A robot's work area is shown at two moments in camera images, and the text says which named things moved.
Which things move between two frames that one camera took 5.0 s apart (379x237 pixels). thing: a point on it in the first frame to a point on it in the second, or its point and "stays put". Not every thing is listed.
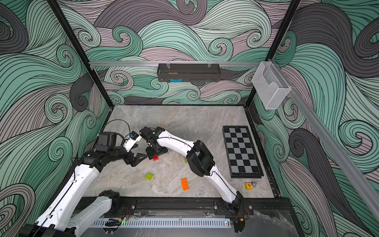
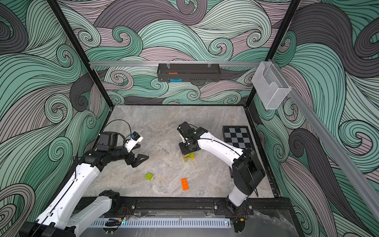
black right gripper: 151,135 to 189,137
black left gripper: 129,160 stays put
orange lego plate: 184,184 stays put
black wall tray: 189,72 stays put
